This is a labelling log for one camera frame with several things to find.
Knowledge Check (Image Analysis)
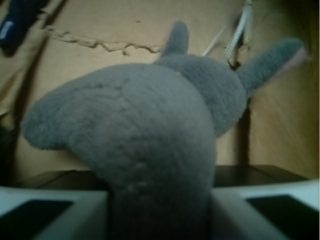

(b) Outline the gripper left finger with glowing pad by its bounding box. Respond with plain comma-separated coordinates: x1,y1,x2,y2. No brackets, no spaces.
0,187,108,240

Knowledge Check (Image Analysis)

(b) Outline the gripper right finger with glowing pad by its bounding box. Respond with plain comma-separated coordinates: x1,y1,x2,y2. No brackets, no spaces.
212,179,320,240

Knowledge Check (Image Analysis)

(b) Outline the gray plush bunny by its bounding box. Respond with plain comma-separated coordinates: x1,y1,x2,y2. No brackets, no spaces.
21,21,306,240

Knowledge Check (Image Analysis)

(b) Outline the brown paper bag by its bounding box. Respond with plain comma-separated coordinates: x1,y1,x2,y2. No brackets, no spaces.
0,0,320,179

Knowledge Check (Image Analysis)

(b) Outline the navy blue rope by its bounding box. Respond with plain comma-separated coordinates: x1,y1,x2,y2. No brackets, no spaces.
0,0,48,56

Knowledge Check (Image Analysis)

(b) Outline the white bag handle cord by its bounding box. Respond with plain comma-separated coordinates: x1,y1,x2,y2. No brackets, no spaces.
201,0,253,65

